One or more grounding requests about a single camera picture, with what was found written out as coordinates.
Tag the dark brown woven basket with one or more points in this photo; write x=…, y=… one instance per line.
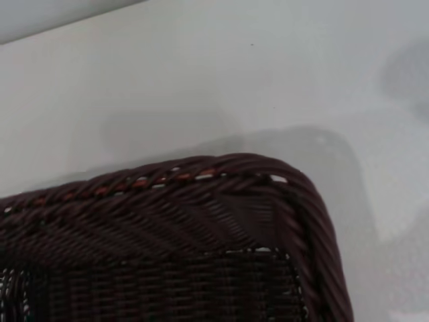
x=161, y=268

